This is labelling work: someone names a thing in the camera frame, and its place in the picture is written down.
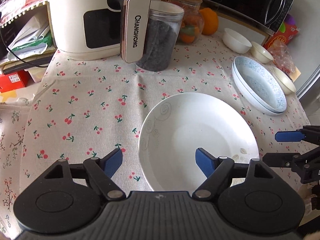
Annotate large cream bowl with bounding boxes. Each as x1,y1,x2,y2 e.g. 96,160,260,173
271,67,297,95

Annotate white swirl pattern plate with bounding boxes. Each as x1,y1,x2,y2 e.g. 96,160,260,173
139,93,259,193

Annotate small cream bowl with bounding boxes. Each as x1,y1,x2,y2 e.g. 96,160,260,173
250,41,274,63

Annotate white ceramic bowl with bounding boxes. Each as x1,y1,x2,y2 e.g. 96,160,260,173
222,28,252,54

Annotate cherry print tablecloth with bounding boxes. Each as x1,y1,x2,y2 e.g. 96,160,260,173
0,29,313,235

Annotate plastic bag of fruit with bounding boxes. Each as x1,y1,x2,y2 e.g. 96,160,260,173
267,40,296,74

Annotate white wooden microwave stand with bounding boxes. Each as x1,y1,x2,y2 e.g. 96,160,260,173
216,11,274,45

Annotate red cardboard gift box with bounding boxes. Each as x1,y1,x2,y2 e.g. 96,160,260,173
263,22,299,49

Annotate purple green plush toy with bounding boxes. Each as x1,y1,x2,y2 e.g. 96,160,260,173
278,14,296,33

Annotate red box on shelf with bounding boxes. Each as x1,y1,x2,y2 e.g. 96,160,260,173
0,70,30,93

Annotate large orange on table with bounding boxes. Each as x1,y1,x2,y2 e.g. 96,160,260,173
199,8,219,35

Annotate silver refrigerator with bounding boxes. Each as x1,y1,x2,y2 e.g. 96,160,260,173
295,0,319,98

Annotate glass jar of tangerines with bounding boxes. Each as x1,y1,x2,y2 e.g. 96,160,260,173
168,0,204,45

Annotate cream air fryer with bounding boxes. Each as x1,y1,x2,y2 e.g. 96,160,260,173
49,0,159,60

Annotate clear jar dark contents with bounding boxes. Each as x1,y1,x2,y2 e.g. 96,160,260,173
136,1,184,72

